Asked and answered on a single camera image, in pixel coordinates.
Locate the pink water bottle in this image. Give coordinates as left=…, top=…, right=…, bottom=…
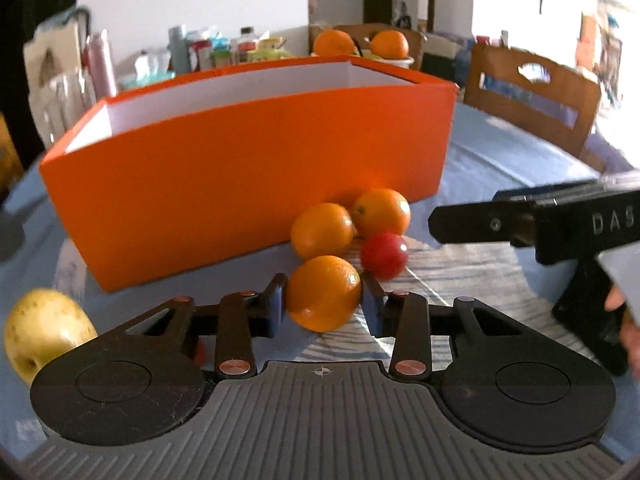
left=85, top=30, right=118, bottom=98

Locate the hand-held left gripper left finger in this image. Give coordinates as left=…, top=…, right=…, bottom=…
left=122, top=273, right=289, bottom=381

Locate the orange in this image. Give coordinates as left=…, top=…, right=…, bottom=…
left=313, top=29, right=357, bottom=57
left=370, top=30, right=410, bottom=60
left=290, top=202, right=357, bottom=261
left=352, top=188, right=412, bottom=239
left=286, top=255, right=363, bottom=333

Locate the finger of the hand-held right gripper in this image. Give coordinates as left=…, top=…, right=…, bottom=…
left=428, top=199, right=538, bottom=248

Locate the person's right hand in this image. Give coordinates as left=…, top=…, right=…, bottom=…
left=604, top=283, right=640, bottom=380

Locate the wooden chair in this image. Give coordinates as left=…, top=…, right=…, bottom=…
left=310, top=23, right=426, bottom=71
left=462, top=42, right=608, bottom=171

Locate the white bowl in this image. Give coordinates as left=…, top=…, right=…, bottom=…
left=310, top=52, right=416, bottom=70

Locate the dark bottle with label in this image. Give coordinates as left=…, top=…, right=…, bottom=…
left=238, top=27, right=258, bottom=63

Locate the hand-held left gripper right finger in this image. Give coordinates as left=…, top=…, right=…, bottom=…
left=361, top=272, right=523, bottom=382

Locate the person's right forearm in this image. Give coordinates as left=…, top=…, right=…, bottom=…
left=596, top=241, right=640, bottom=323

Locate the red apple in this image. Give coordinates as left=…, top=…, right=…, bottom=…
left=361, top=232, right=409, bottom=282

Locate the white tote bag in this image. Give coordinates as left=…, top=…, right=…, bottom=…
left=22, top=7, right=91, bottom=91

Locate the grey bottle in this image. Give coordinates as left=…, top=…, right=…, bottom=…
left=167, top=25, right=193, bottom=73

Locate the orange cardboard box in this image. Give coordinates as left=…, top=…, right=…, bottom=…
left=39, top=55, right=460, bottom=293

